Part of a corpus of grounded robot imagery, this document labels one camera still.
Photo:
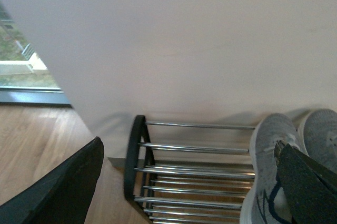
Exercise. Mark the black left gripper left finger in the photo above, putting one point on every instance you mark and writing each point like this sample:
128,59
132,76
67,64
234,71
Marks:
63,195

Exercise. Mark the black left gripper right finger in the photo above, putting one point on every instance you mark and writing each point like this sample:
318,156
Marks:
309,187

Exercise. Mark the grey knit sneaker left-held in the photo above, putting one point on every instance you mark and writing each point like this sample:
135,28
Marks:
266,201

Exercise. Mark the grey knit sneaker right-held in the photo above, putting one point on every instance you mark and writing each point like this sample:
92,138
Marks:
318,135

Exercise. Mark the black chrome shoe rack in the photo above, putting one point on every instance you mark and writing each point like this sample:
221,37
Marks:
178,172

